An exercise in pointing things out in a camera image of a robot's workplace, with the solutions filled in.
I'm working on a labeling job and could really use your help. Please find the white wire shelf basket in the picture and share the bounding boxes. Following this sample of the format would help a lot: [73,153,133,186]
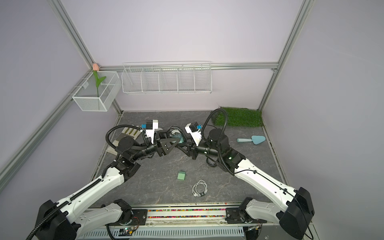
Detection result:
[122,61,213,94]

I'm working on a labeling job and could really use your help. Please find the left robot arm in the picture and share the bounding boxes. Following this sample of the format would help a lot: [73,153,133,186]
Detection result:
[27,121,187,240]

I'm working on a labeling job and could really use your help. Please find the beige work glove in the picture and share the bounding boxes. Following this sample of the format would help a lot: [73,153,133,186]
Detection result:
[106,127,141,156]

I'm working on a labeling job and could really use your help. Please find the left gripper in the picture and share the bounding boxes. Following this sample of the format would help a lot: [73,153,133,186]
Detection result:
[131,130,180,162]

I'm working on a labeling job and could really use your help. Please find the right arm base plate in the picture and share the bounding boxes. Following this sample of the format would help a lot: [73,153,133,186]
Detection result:
[225,208,267,224]

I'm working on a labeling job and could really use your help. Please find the green charger cube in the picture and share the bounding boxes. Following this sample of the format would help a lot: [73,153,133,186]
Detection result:
[177,171,186,181]

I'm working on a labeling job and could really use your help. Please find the artificial pink tulip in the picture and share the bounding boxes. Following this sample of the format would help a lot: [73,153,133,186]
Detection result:
[93,63,106,97]

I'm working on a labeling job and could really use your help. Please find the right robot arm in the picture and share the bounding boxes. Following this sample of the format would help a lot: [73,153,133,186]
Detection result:
[180,108,315,240]

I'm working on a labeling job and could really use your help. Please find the teal garden trowel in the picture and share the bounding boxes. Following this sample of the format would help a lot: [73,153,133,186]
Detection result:
[237,136,266,145]

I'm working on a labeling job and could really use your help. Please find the white cable bottom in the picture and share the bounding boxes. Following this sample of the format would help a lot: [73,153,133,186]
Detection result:
[191,179,208,198]

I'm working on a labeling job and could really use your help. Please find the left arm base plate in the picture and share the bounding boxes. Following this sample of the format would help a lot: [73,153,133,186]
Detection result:
[109,209,148,227]

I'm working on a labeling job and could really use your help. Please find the white mesh box basket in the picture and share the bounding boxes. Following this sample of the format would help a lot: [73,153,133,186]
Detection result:
[72,71,122,112]

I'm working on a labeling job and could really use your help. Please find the green artificial grass mat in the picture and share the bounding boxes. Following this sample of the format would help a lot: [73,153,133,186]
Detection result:
[222,107,264,128]

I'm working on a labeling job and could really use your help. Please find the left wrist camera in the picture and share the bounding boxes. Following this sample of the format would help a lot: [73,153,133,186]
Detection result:
[142,120,159,144]

